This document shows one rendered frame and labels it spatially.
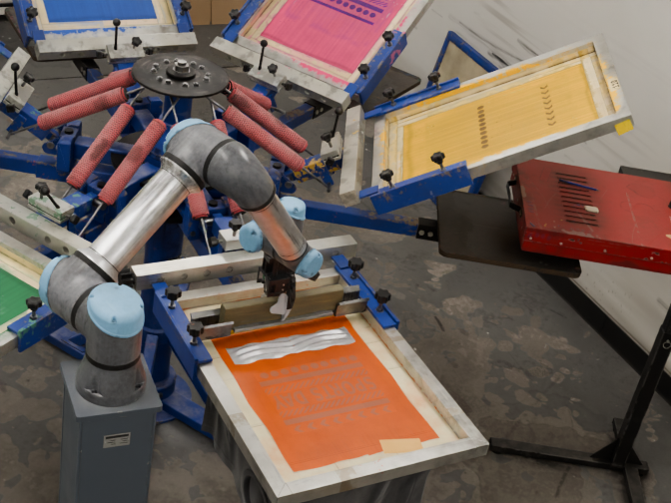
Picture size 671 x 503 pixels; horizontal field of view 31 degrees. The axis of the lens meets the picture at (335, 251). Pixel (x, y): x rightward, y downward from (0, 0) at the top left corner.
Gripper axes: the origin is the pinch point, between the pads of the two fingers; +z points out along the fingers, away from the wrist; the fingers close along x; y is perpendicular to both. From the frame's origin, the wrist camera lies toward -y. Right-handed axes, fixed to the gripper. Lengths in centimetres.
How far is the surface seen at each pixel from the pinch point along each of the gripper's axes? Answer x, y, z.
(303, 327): 2.3, -6.2, 5.3
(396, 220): -45, -64, 8
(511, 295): -101, -176, 101
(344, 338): 10.4, -15.0, 4.8
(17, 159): -106, 43, 8
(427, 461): 61, -11, 3
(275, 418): 33.6, 16.8, 5.3
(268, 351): 9.6, 7.9, 4.8
